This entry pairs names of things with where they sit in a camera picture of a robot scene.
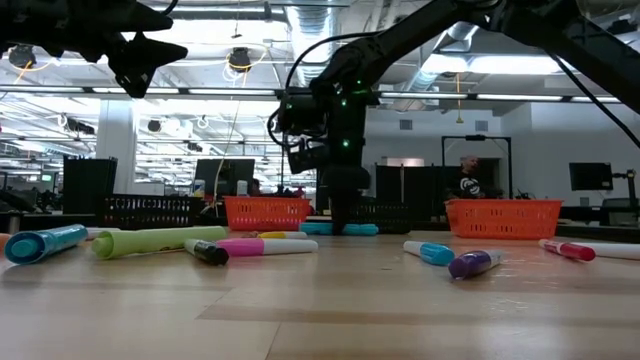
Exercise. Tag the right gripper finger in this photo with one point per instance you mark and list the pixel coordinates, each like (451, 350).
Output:
(345, 215)

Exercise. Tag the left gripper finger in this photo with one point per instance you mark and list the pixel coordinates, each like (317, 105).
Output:
(145, 17)
(137, 65)

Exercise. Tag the sky blue highlighter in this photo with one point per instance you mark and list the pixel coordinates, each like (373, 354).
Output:
(315, 229)
(50, 240)

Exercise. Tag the pink white thin marker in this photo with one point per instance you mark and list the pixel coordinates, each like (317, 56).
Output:
(280, 246)
(615, 251)

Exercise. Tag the blue white thin marker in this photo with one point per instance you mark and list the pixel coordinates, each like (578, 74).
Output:
(440, 254)

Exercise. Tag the purple white thin marker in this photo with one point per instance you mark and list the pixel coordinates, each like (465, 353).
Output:
(470, 264)

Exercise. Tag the black white marker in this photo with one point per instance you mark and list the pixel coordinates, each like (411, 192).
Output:
(210, 252)

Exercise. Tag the light green highlighter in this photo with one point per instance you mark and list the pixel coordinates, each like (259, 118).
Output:
(160, 239)

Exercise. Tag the orange white thin marker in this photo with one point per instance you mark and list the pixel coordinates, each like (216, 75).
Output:
(4, 239)

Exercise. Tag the red thin marker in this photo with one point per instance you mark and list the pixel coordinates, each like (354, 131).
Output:
(575, 251)

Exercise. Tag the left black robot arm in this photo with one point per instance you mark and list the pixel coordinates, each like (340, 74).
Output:
(20, 20)

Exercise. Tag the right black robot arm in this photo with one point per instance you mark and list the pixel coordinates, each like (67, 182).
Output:
(425, 30)

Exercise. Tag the black plastic basket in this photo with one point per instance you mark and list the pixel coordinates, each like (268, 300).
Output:
(390, 217)
(150, 212)

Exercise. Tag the wide black partition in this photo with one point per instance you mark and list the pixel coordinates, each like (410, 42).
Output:
(415, 185)

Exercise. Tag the orange plastic basket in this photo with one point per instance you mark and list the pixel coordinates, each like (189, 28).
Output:
(265, 212)
(500, 217)

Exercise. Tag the white square column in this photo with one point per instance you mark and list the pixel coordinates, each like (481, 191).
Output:
(115, 150)

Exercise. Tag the person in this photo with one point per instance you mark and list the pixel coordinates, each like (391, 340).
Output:
(467, 185)
(256, 186)

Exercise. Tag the white bottle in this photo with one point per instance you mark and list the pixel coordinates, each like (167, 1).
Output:
(242, 188)

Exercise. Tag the yellow hanging pendant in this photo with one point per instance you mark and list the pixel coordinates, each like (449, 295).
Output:
(458, 119)

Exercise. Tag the black computer monitor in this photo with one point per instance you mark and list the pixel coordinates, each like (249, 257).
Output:
(235, 172)

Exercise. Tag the black partition panel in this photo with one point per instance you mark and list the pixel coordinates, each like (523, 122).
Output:
(90, 185)

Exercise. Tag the white bottle colour label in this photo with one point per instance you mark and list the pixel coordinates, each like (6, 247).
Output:
(199, 190)

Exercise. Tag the grey office chair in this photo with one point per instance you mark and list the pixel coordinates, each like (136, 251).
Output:
(617, 205)

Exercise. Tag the grey wall vent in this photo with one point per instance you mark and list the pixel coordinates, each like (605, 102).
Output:
(481, 126)
(406, 125)

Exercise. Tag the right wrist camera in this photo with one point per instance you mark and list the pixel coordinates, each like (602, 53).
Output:
(300, 112)

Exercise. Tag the suspended linear light rail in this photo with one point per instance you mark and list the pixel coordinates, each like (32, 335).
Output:
(425, 95)

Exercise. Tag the black ceiling camera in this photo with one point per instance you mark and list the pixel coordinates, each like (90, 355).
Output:
(240, 59)

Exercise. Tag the black metal gantry frame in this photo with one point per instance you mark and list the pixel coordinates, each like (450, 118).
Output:
(475, 137)

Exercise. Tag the black aluminium table frame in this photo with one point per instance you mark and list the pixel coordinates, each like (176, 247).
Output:
(55, 221)

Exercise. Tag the black wall monitor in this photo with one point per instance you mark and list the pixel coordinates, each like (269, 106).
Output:
(590, 176)

